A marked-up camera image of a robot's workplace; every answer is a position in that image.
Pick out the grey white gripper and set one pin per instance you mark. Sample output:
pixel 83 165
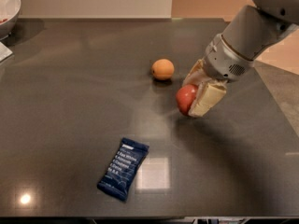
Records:
pixel 223 61

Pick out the red apple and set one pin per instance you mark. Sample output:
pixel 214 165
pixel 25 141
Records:
pixel 184 97

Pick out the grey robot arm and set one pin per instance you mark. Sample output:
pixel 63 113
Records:
pixel 262 25

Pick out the blue rxbar wrapper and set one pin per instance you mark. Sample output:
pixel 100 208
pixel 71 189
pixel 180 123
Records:
pixel 121 172

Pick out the orange fruit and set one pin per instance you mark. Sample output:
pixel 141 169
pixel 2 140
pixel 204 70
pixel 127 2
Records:
pixel 162 69

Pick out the white paper napkin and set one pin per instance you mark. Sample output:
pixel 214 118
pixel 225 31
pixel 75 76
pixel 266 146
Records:
pixel 4 52

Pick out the white bowl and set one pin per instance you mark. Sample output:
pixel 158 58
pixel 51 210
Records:
pixel 9 13

